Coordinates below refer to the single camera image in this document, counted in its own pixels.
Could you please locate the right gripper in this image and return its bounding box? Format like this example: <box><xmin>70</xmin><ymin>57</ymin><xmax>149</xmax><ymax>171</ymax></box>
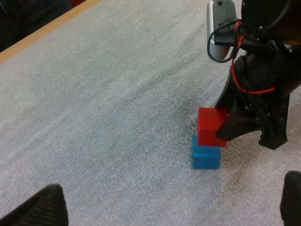
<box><xmin>215</xmin><ymin>40</ymin><xmax>301</xmax><ymax>150</ymax></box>

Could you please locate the black cable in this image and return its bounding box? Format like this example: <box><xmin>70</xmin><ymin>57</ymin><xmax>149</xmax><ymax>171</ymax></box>
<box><xmin>207</xmin><ymin>21</ymin><xmax>238</xmax><ymax>64</ymax></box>

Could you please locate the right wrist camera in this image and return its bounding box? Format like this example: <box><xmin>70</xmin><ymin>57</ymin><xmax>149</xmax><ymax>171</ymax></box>
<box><xmin>206</xmin><ymin>0</ymin><xmax>238</xmax><ymax>61</ymax></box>

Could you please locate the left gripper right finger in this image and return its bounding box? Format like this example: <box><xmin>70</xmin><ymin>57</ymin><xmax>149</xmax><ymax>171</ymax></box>
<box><xmin>279</xmin><ymin>170</ymin><xmax>301</xmax><ymax>226</ymax></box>

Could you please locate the blue cube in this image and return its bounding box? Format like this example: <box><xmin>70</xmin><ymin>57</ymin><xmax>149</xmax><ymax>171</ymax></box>
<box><xmin>192</xmin><ymin>134</ymin><xmax>222</xmax><ymax>170</ymax></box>

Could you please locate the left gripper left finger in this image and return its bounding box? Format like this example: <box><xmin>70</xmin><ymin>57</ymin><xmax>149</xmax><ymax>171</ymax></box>
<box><xmin>0</xmin><ymin>184</ymin><xmax>70</xmax><ymax>226</ymax></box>

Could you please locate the red cube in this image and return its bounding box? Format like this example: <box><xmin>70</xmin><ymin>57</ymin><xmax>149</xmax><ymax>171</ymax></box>
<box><xmin>197</xmin><ymin>107</ymin><xmax>229</xmax><ymax>147</ymax></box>

